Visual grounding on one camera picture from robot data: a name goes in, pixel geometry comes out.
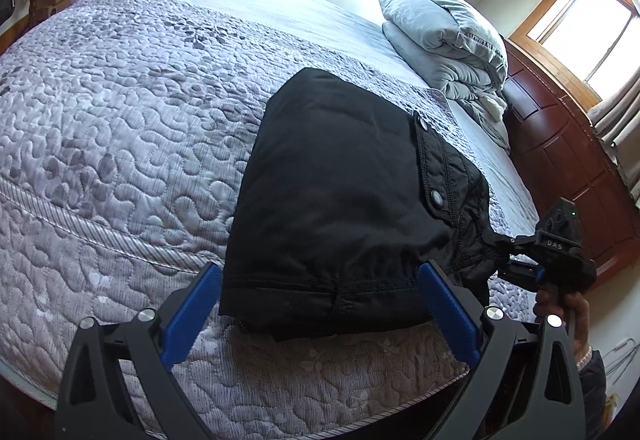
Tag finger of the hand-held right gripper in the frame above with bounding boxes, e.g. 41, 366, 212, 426
497, 264, 547, 292
484, 230, 540, 263

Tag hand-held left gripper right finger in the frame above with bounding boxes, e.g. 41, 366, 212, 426
418, 260, 587, 440

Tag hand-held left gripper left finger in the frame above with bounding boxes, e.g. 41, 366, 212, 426
54, 262, 223, 440

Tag black pants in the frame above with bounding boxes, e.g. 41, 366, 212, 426
218, 67, 506, 344

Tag person's right hand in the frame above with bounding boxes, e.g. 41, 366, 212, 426
532, 292, 594, 362

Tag dark wooden headboard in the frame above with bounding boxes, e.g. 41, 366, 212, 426
501, 37, 632, 279

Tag grey curtain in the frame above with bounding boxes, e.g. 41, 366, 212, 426
589, 69, 640, 207

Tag white cloth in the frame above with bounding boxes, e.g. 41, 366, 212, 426
477, 92, 510, 123

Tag bed with grey quilted cover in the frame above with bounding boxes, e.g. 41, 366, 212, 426
0, 0, 547, 436

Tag grey folded duvet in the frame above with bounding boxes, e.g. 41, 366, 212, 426
378, 0, 512, 156

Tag small wooden framed window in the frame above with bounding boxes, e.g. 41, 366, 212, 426
515, 0, 640, 102

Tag white wire hanger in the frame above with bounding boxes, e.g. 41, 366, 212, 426
602, 339, 640, 372

